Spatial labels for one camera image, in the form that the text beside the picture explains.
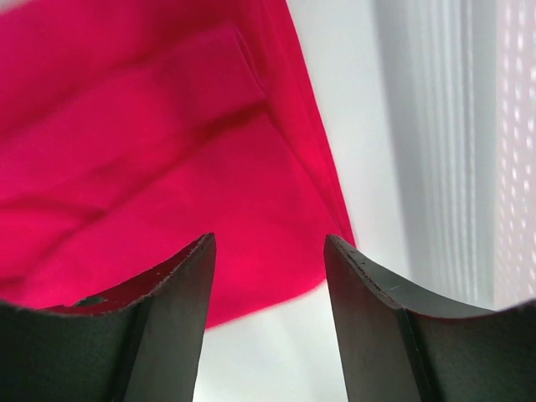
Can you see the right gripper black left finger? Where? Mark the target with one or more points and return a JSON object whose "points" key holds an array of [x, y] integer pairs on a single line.
{"points": [[137, 341]]}

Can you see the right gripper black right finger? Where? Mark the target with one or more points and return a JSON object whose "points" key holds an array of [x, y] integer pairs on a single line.
{"points": [[401, 342]]}

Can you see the red t shirt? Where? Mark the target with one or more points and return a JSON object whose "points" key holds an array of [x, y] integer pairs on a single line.
{"points": [[130, 128]]}

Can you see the white plastic basket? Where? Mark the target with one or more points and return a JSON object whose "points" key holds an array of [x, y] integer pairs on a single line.
{"points": [[459, 80]]}

